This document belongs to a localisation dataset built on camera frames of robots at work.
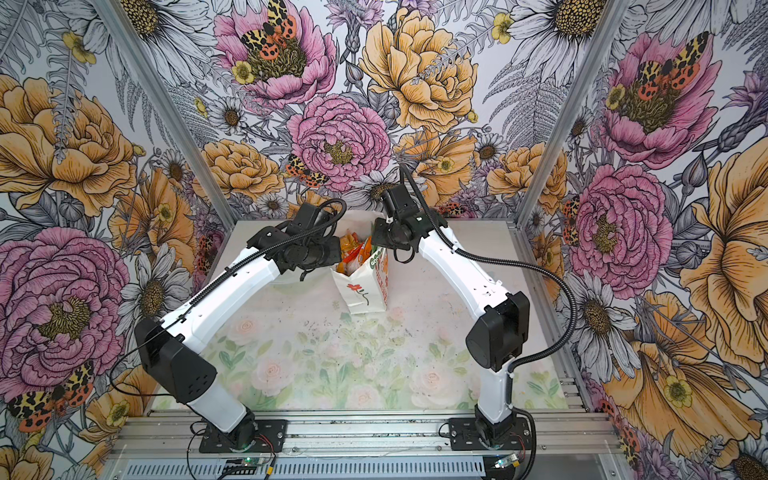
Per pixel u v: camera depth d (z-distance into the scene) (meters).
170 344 0.43
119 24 0.73
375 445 0.75
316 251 0.68
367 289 0.81
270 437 0.74
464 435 0.74
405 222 0.59
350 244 0.88
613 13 0.72
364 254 0.85
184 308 0.46
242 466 0.72
